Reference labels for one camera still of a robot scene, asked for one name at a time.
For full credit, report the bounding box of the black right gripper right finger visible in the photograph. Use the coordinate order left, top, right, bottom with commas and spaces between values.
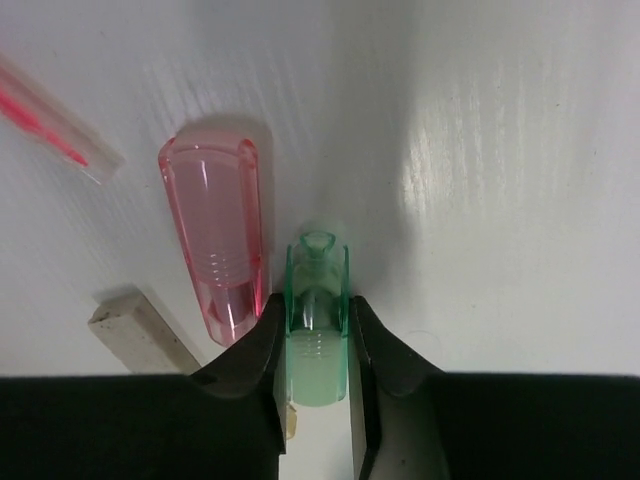
348, 296, 450, 479

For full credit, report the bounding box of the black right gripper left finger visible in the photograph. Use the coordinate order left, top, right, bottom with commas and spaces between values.
191, 293, 287, 455

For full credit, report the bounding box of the green highlighter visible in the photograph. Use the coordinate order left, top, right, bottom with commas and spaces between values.
284, 230, 350, 408

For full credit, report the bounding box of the pink highlighter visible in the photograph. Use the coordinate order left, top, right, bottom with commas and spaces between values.
158, 128, 264, 347

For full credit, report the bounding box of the small tan eraser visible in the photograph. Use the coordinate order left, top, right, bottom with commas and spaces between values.
286, 394, 297, 441

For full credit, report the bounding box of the grey white eraser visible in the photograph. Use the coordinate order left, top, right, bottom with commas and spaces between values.
87, 283, 206, 375

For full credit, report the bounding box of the pink thin pen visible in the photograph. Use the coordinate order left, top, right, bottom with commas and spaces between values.
1, 57, 124, 184

